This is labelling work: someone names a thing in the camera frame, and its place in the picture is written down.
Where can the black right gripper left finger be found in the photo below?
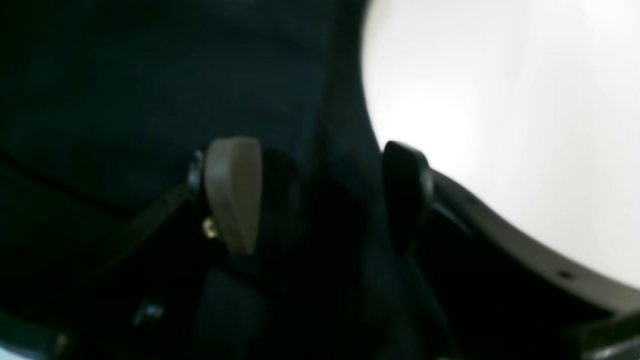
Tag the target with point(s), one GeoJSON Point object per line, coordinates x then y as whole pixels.
{"type": "Point", "coordinates": [225, 200]}

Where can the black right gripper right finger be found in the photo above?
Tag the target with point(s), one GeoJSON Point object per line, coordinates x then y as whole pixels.
{"type": "Point", "coordinates": [505, 295]}

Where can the black T-shirt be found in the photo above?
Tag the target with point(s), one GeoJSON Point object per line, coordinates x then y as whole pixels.
{"type": "Point", "coordinates": [104, 103]}

